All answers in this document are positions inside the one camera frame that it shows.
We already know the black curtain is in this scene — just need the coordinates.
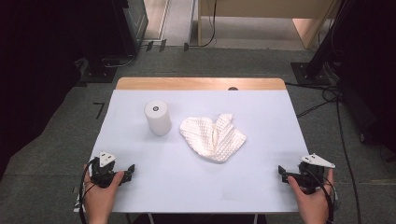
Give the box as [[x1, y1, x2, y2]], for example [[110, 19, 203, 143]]
[[330, 0, 396, 153], [0, 0, 125, 181]]

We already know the person's left hand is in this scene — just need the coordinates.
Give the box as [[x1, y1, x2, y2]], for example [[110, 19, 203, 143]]
[[83, 164, 125, 224]]

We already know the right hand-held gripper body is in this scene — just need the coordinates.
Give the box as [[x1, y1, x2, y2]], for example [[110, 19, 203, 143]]
[[289, 153, 336, 195]]

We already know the left hand-held gripper cable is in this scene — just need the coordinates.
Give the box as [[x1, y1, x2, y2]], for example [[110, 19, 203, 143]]
[[78, 157, 99, 224]]

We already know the hand-held gripper cable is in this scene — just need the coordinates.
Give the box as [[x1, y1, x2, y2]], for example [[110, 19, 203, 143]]
[[78, 157, 99, 224], [311, 174, 339, 224]]

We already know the person's right hand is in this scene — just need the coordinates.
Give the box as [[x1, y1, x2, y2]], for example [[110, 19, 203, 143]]
[[287, 169, 335, 224]]

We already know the white plastic cup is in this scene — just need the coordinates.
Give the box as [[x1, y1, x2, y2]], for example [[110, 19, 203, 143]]
[[143, 100, 173, 137]]

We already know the person's dark clothing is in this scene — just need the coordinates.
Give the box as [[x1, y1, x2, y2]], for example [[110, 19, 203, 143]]
[[132, 213, 268, 224]]

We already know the black metal stand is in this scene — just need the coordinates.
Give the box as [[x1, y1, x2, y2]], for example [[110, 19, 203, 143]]
[[290, 0, 353, 87]]

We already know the dark glass cabinet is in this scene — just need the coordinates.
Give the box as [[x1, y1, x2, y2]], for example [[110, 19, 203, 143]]
[[111, 0, 149, 59]]

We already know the right hand-held gripper cable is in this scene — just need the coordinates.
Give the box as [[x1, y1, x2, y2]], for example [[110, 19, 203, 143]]
[[311, 174, 339, 224]]

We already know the white floor cable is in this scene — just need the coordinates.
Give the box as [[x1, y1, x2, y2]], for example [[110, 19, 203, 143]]
[[104, 53, 138, 69]]

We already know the black stand base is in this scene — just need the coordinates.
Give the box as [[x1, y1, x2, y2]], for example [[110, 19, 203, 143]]
[[79, 57, 119, 84]]

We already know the long black floor cable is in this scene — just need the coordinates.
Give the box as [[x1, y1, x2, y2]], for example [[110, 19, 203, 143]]
[[335, 99, 362, 224]]

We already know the black hanging cable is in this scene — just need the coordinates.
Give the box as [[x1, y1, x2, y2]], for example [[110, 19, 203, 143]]
[[186, 0, 218, 49]]

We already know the metal floor rail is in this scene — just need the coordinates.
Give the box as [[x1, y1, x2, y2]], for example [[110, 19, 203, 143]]
[[158, 0, 172, 41], [186, 0, 199, 45]]

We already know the wooden table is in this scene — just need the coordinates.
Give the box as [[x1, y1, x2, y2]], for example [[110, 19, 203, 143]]
[[115, 77, 288, 91]]

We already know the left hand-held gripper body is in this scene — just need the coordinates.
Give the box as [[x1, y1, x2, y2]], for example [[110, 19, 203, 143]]
[[91, 151, 127, 189]]

